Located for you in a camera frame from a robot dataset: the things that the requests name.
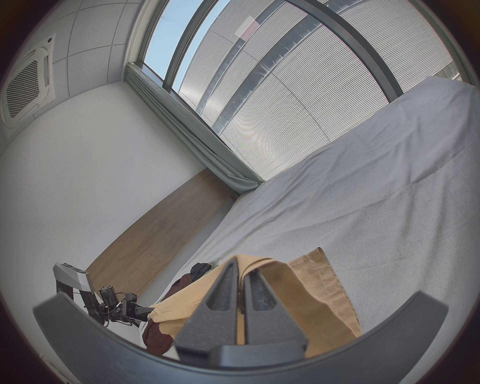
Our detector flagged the grey-green curtain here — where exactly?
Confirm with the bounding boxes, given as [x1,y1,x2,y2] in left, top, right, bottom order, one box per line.
[125,62,265,196]

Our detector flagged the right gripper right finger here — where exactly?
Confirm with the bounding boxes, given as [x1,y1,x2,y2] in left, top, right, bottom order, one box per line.
[243,271,309,358]

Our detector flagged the white ceiling air conditioner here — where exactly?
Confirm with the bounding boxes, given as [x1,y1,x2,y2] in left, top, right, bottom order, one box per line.
[0,33,57,130]

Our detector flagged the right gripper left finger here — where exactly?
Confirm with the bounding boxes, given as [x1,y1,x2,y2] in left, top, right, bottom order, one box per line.
[173,258,241,362]

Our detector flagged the tan shorts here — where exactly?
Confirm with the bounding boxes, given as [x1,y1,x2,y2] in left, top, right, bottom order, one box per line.
[149,247,364,347]

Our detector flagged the brown garment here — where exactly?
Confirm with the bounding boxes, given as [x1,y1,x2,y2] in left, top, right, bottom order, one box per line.
[142,275,196,355]

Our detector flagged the bed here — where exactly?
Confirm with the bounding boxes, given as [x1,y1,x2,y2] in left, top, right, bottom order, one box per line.
[85,80,480,376]

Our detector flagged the dark grey garment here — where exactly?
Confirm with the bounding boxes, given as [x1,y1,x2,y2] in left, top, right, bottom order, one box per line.
[190,262,212,282]

